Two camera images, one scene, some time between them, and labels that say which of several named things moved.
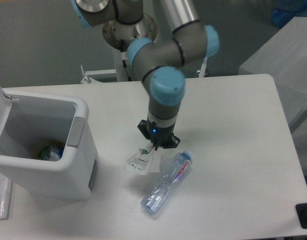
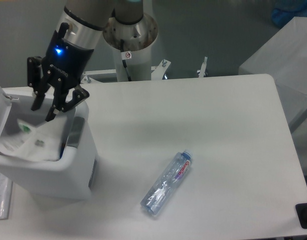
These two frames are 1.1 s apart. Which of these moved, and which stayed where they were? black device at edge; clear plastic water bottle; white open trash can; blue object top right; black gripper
Moved: black gripper
Stayed: white open trash can; blue object top right; black device at edge; clear plastic water bottle
